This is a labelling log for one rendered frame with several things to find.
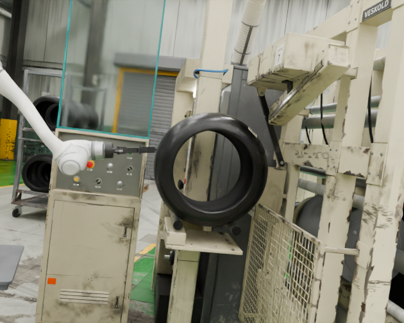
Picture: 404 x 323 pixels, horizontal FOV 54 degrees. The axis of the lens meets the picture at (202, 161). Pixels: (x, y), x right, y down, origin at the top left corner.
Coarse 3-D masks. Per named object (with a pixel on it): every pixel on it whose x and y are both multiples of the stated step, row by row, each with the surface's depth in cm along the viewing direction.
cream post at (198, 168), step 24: (216, 0) 215; (216, 24) 215; (216, 48) 216; (216, 72) 217; (216, 96) 218; (192, 144) 218; (192, 168) 219; (192, 192) 220; (192, 264) 223; (192, 288) 224; (168, 312) 232
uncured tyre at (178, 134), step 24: (192, 120) 184; (216, 120) 184; (240, 120) 191; (168, 144) 183; (240, 144) 213; (168, 168) 182; (240, 168) 215; (264, 168) 190; (168, 192) 183; (240, 192) 214; (192, 216) 186; (216, 216) 187; (240, 216) 191
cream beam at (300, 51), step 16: (288, 32) 158; (272, 48) 177; (288, 48) 159; (304, 48) 160; (320, 48) 160; (256, 64) 202; (272, 64) 175; (288, 64) 159; (304, 64) 160; (256, 80) 199; (272, 80) 192
